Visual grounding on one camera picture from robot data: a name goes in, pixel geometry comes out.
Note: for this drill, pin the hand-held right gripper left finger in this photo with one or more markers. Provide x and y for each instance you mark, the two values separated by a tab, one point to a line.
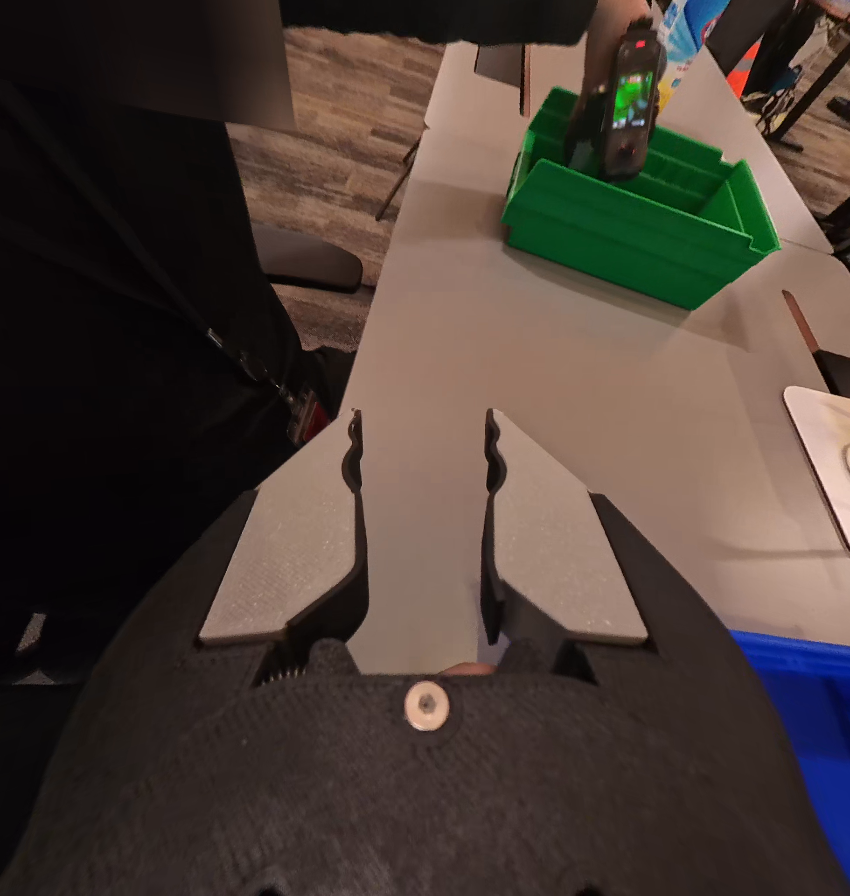
285	553

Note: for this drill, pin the instruction sheet on stand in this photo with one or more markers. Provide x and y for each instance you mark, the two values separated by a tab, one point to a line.
817	448

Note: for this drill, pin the red badge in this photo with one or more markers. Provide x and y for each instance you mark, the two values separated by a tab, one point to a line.
313	420

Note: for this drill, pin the orange traffic cone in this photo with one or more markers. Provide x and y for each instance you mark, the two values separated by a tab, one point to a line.
747	66

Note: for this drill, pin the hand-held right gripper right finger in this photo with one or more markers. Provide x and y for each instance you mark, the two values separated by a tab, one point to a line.
565	553

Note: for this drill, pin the green plastic bin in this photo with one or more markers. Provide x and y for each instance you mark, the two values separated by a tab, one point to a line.
642	245

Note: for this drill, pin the black chair seat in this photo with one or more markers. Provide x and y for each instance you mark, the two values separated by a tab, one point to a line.
313	262

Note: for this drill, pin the blue plastic bin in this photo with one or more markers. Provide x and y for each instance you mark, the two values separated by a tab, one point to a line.
817	770

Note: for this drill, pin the white blue wipes canister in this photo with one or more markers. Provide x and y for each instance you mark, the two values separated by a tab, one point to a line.
677	42

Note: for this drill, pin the person's left hand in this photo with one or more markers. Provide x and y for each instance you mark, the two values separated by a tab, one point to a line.
600	56

